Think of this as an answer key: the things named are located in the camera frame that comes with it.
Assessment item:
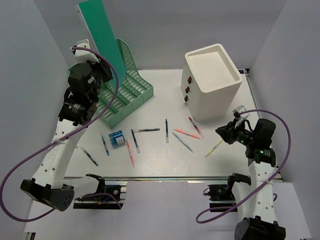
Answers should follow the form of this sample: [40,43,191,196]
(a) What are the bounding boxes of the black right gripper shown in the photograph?
[215,117,256,146]

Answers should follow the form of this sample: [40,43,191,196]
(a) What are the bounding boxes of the yellow highlighter pen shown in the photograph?
[204,139,223,158]

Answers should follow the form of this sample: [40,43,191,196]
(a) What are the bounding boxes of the red gel pen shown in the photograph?
[188,116,204,139]

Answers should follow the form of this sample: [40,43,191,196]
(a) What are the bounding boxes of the orange highlighter pen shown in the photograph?
[173,128,201,140]

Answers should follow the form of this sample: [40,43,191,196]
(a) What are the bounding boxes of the green file folder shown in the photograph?
[76,0,127,85]

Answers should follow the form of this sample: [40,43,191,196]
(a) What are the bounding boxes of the pink orange pen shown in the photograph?
[125,139,135,168]

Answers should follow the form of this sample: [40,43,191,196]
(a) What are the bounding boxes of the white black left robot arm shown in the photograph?
[20,59,113,212]

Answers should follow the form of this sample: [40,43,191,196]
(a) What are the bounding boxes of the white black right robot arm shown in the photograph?
[216,118,286,240]

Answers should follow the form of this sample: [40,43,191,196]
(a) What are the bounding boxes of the green mesh file rack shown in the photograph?
[66,37,154,129]

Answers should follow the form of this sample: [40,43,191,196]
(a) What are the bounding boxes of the light blue highlighter pen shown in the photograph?
[171,131,194,153]

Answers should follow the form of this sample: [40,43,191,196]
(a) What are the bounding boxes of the white drawer cabinet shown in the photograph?
[180,43,243,122]

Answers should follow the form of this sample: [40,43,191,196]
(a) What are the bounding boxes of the dark blue gel pen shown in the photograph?
[165,118,169,144]

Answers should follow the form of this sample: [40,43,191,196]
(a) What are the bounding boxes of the black gel pen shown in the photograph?
[133,128,160,133]

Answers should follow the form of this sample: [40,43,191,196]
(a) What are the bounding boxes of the blue white small box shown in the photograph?
[108,130,126,148]

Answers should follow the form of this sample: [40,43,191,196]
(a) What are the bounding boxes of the green pen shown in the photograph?
[80,146,98,166]

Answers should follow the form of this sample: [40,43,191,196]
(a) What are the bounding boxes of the blue pen left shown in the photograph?
[100,132,110,156]

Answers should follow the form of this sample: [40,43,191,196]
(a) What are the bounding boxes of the purple gel pen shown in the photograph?
[131,129,141,154]

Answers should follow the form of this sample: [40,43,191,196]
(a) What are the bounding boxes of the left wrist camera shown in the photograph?
[70,39,99,63]

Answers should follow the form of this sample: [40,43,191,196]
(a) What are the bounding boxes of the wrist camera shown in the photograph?
[70,39,99,63]
[232,105,250,129]

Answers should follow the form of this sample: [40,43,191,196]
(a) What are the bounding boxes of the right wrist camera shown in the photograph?
[232,105,250,129]

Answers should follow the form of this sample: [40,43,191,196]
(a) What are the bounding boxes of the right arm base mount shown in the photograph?
[203,173,251,212]

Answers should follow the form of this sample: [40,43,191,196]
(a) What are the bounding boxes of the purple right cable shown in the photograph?
[195,109,292,224]

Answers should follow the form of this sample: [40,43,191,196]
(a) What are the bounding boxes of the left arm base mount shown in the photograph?
[70,173,126,210]

